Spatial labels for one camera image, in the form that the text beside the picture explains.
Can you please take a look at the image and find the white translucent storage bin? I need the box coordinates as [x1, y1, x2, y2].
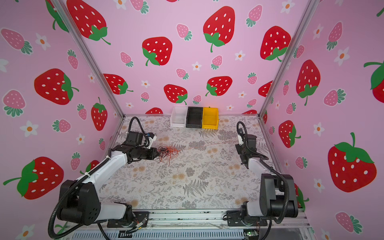
[170, 106, 188, 128]

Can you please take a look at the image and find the aluminium left corner post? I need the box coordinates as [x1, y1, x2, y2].
[52, 0, 125, 119]

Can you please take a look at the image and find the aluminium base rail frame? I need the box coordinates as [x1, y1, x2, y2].
[64, 209, 316, 240]

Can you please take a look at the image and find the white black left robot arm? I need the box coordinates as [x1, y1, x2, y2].
[48, 130, 159, 239]

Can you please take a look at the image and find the black plastic storage bin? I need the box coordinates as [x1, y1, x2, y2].
[186, 107, 203, 129]

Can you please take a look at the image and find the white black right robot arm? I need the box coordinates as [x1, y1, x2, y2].
[235, 121, 299, 226]

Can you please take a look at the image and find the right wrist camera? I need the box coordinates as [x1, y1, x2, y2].
[238, 135, 244, 146]

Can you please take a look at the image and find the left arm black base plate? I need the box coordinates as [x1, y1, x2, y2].
[107, 211, 150, 229]

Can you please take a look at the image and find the aluminium corner post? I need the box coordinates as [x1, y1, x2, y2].
[52, 0, 125, 119]
[259, 0, 320, 120]

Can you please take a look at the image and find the yellow plastic storage bin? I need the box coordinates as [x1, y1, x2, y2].
[202, 107, 219, 130]

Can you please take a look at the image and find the aluminium right corner post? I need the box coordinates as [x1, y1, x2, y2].
[259, 0, 320, 120]

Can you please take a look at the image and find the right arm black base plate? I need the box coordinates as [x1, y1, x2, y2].
[223, 210, 268, 227]

